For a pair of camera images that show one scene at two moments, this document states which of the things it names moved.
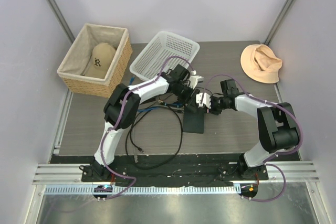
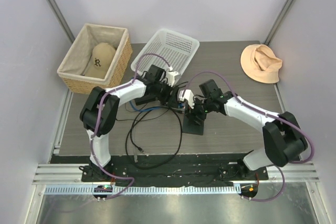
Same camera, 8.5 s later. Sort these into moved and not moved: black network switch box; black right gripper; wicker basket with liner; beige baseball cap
Moved: black right gripper
Not moved: black network switch box; wicker basket with liner; beige baseball cap
